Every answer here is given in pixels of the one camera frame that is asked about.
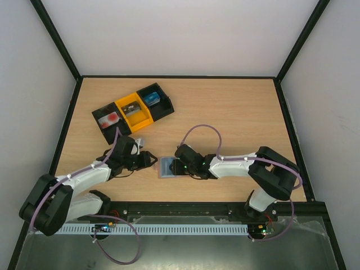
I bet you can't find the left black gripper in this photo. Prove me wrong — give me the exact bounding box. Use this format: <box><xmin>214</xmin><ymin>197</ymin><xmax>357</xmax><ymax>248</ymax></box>
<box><xmin>123</xmin><ymin>151</ymin><xmax>158</xmax><ymax>171</ymax></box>

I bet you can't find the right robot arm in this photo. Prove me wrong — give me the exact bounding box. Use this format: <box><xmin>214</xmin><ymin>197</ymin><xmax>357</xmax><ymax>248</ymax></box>
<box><xmin>169</xmin><ymin>144</ymin><xmax>302</xmax><ymax>221</ymax></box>

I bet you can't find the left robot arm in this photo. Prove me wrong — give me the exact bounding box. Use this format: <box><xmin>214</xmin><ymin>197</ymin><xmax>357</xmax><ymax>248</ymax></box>
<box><xmin>19</xmin><ymin>136</ymin><xmax>158</xmax><ymax>236</ymax></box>

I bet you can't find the black VIP card stack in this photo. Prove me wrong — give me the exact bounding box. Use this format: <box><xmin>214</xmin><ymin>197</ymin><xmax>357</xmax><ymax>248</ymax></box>
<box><xmin>121</xmin><ymin>101</ymin><xmax>141</xmax><ymax>117</ymax></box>

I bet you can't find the white red card stack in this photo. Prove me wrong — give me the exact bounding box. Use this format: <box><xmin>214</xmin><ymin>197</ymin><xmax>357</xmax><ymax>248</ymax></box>
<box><xmin>98</xmin><ymin>112</ymin><xmax>120</xmax><ymax>129</ymax></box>

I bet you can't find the blue card stack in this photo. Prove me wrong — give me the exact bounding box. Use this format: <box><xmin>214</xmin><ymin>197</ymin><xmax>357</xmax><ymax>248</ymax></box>
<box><xmin>142</xmin><ymin>91</ymin><xmax>161</xmax><ymax>107</ymax></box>

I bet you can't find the yellow middle bin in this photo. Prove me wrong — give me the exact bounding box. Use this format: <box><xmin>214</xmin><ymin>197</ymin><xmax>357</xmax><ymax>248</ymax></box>
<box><xmin>115</xmin><ymin>92</ymin><xmax>154</xmax><ymax>133</ymax></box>

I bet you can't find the right black bin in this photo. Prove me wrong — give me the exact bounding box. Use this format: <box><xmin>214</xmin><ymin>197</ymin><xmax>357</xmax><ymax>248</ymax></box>
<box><xmin>136</xmin><ymin>83</ymin><xmax>174</xmax><ymax>122</ymax></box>

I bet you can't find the black bin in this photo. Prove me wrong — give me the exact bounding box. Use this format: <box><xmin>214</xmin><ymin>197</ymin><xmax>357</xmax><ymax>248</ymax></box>
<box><xmin>92</xmin><ymin>102</ymin><xmax>131</xmax><ymax>145</ymax></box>
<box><xmin>136</xmin><ymin>83</ymin><xmax>174</xmax><ymax>122</ymax></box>

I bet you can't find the left black bin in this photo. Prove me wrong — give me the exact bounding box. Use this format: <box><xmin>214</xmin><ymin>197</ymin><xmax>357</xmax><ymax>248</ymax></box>
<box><xmin>92</xmin><ymin>102</ymin><xmax>131</xmax><ymax>145</ymax></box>

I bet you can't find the grey metal front plate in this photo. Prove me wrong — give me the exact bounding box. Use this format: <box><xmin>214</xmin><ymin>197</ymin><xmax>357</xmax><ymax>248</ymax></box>
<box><xmin>16</xmin><ymin>217</ymin><xmax>338</xmax><ymax>269</ymax></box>

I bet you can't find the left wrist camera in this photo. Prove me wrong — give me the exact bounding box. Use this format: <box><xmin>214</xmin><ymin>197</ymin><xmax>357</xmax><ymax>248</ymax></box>
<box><xmin>131</xmin><ymin>138</ymin><xmax>145</xmax><ymax>155</ymax></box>

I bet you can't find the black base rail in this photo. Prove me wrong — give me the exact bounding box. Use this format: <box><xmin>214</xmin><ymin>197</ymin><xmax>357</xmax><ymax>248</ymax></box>
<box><xmin>106</xmin><ymin>201</ymin><xmax>329</xmax><ymax>226</ymax></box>

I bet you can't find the light blue cable duct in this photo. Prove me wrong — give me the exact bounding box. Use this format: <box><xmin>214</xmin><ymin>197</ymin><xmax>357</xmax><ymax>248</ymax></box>
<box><xmin>56</xmin><ymin>223</ymin><xmax>250</xmax><ymax>236</ymax></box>

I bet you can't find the black enclosure frame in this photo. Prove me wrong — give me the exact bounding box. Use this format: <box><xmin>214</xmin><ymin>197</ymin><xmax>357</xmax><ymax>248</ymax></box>
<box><xmin>8</xmin><ymin>1</ymin><xmax>346</xmax><ymax>269</ymax></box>

